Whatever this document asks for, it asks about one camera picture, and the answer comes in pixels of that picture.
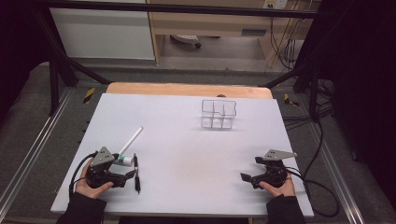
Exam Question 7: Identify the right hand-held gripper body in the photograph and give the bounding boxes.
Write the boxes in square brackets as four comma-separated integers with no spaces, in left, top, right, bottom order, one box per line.
[255,148,298,189]

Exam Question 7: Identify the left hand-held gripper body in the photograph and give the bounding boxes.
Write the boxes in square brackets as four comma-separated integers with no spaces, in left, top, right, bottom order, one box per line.
[85,146,125,189]

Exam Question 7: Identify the black pen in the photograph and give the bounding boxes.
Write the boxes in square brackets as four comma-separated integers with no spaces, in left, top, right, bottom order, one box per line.
[133,152,142,195]

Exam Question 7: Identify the small white green tube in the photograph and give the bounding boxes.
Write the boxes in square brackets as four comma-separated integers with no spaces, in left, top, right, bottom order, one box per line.
[113,154,134,168]

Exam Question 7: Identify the white plastic stick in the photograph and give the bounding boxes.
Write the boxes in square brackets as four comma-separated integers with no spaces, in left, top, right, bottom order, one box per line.
[119,125,145,157]

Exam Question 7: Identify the clear plastic organizer box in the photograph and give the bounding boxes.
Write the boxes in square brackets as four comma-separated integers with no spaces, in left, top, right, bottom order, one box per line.
[200,98,238,131]

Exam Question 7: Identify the person's right hand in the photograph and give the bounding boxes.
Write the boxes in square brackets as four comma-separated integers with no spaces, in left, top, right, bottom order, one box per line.
[259,174,296,198]

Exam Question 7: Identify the person's left hand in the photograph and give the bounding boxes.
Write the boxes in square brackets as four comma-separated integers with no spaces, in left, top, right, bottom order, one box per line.
[75,161,115,200]

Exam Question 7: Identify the white board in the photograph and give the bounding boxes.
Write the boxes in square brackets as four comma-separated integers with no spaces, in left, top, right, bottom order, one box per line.
[50,92,315,218]

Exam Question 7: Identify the yellow black floor tape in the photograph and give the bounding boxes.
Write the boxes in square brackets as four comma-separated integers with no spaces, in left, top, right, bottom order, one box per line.
[82,87,96,105]
[282,92,300,107]

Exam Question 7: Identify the wooden table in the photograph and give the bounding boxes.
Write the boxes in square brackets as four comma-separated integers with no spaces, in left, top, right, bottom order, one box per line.
[106,81,275,100]

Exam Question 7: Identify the white cabinet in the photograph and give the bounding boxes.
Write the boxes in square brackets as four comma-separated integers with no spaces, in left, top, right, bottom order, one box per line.
[49,7,156,61]

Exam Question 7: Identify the black curtain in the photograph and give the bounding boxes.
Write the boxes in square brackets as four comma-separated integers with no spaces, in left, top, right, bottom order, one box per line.
[0,0,54,123]
[320,0,396,204]

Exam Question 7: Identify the office chair base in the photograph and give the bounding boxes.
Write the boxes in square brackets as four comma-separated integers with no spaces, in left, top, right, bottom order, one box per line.
[169,34,203,50]

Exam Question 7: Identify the light wooden desk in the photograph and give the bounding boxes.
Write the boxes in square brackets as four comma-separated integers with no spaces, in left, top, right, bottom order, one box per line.
[146,0,322,65]

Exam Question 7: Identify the left hand-held gripper black cable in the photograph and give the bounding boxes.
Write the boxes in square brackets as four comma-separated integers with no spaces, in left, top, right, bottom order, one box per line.
[68,150,99,198]

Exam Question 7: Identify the hand-held gripper black cable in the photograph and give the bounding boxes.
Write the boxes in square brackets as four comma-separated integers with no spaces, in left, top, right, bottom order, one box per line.
[284,165,341,218]
[68,150,99,198]

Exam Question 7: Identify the right hand-held gripper black cable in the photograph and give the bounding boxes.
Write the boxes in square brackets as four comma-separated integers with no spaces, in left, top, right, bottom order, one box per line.
[284,165,341,218]

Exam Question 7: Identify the aluminium floor rail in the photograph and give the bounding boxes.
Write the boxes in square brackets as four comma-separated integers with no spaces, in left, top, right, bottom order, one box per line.
[0,88,75,213]
[306,123,366,224]

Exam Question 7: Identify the black floor cables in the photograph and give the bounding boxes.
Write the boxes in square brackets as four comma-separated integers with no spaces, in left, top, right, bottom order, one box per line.
[281,78,336,180]

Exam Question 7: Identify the black metal frame stand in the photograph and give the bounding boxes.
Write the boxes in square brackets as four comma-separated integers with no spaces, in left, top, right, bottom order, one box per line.
[33,8,112,117]
[261,59,322,123]

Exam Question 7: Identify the hanging cable bundle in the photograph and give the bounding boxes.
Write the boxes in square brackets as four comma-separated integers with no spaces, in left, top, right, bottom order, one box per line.
[268,8,310,71]

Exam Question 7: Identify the wall power socket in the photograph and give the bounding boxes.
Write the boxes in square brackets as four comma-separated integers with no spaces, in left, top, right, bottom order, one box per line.
[262,0,290,10]

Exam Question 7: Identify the black metal frame beam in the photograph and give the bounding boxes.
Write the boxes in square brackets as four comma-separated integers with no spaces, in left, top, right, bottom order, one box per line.
[31,0,332,20]

